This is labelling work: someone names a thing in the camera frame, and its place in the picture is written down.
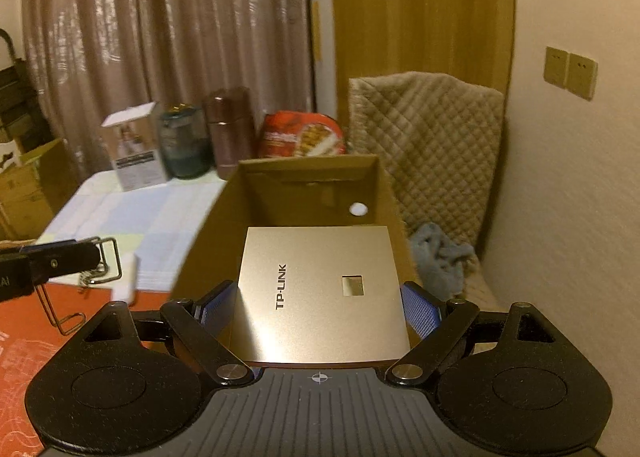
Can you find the grey towel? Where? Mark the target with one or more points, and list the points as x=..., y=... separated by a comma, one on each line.
x=440, y=252

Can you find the red instant food bowl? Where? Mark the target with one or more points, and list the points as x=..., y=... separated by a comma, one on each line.
x=285, y=137

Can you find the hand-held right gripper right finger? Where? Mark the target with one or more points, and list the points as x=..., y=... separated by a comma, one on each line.
x=422, y=309

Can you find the pastel checkered tablecloth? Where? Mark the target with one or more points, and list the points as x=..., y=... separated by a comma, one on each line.
x=150, y=217

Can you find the brown thermos flask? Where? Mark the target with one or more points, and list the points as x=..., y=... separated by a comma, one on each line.
x=230, y=132

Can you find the shiny brown curtain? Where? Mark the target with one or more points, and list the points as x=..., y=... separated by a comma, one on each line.
x=150, y=22

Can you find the gold device box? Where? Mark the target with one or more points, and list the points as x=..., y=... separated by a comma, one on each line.
x=320, y=307

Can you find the cardboard box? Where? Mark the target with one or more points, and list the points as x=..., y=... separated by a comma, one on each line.
x=215, y=237

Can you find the white product box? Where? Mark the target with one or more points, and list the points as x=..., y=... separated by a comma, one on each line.
x=135, y=157

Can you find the beige quilted blanket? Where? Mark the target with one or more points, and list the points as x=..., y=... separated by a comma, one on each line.
x=440, y=147

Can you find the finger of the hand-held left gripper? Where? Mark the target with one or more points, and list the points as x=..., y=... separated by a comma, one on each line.
x=65, y=259

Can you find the white stick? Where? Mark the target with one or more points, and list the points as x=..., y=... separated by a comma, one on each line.
x=127, y=282

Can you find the dark stacked crates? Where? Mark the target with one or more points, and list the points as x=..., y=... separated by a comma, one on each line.
x=20, y=97

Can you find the wooden wall panel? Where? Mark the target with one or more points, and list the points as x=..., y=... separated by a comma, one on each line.
x=425, y=2

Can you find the beige cushioned seat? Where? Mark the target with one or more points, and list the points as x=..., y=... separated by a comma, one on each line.
x=482, y=287

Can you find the stacked cardboard cartons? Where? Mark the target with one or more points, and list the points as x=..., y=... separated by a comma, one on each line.
x=30, y=187

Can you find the gold wall socket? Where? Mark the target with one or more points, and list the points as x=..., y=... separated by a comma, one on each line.
x=556, y=68
x=581, y=76

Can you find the glass jar with green lid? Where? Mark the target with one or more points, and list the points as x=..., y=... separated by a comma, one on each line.
x=182, y=152

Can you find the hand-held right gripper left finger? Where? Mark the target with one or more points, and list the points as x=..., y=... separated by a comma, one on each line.
x=217, y=309

